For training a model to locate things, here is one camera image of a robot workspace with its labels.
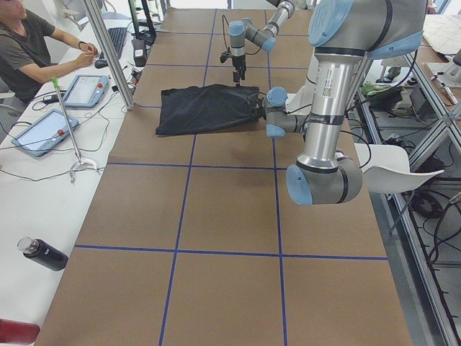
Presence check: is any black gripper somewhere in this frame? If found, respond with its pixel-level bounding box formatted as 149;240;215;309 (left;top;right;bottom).
231;56;246;87
250;94;266;120

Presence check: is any black graphic t-shirt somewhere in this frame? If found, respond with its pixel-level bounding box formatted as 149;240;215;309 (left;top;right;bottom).
156;84;259;136

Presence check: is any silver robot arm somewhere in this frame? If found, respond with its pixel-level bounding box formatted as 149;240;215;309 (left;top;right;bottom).
262;1;427;205
220;1;295;86

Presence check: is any black keyboard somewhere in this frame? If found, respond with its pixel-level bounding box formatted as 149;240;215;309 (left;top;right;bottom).
108;27;127;58

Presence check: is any black computer mouse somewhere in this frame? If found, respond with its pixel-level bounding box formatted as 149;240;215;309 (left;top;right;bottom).
94;59;108;69

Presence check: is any white plastic chair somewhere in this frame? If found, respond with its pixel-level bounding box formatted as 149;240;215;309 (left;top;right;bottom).
354;143;444;194

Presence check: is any upper blue teach pendant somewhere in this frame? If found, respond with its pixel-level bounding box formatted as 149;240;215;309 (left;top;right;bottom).
63;74;109;109

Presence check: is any blue teach pendant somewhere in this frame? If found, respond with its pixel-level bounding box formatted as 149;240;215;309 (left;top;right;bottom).
11;109;69;157
63;74;109;109

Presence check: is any silver stick green tip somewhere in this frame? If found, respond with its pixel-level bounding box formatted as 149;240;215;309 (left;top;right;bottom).
51;77;99;184

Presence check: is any lower blue teach pendant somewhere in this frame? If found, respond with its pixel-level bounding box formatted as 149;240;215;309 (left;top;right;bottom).
11;109;69;157

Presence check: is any seated person in grey shirt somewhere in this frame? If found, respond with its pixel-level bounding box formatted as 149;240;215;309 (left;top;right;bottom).
1;1;99;104

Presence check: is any black water bottle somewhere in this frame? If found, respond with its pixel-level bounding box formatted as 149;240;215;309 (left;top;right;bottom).
17;236;68;271

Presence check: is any red object at edge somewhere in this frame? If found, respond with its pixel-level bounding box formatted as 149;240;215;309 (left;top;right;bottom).
1;319;40;345

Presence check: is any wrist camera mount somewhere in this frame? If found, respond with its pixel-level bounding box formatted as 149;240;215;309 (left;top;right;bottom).
220;52;232;63

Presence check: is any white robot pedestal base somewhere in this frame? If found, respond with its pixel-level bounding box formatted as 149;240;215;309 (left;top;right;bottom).
286;53;318;115

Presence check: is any right black cable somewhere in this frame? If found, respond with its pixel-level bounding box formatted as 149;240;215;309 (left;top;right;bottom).
220;14;233;55

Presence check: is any aluminium frame post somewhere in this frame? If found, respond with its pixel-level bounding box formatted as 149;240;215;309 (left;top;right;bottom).
82;0;135;110

